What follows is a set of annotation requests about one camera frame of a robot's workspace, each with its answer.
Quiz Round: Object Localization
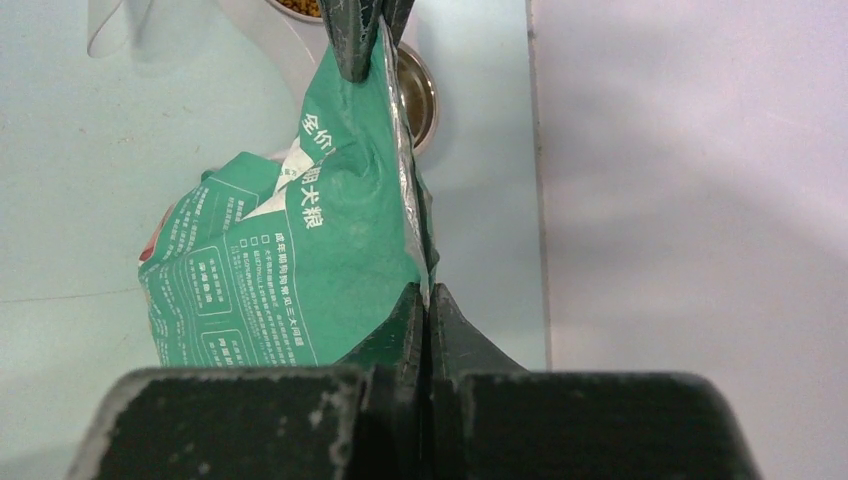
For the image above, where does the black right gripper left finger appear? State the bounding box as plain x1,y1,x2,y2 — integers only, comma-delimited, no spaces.
340,283,424,479

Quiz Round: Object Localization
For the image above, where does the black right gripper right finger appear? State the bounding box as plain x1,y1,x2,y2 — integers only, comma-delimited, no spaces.
429,284,526,479

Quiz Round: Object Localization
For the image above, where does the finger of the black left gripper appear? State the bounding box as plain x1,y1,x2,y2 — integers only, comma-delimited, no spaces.
318,0,383,83
382,0,415,47

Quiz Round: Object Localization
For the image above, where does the teal pet food bag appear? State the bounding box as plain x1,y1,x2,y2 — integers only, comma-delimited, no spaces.
138,27,433,367

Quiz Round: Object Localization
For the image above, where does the clear plastic scoop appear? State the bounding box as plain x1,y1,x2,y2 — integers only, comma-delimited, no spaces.
86,0,154,59

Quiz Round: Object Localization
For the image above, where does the left steel bowl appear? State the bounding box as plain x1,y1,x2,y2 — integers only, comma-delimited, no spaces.
268,0,323,24

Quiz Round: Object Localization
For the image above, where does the steel bowl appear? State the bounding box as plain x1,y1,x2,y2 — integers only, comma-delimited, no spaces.
268,0,323,24
397,42,440,155

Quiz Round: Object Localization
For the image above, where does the brown kibble in left bowl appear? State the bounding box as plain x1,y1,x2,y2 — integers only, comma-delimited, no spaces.
275,0,321,19

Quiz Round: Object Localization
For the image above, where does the grey double bowl stand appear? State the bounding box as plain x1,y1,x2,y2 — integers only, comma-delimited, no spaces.
218,1,417,177

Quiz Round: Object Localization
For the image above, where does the right steel bowl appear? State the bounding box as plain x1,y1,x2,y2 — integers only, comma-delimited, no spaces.
397,42,440,155

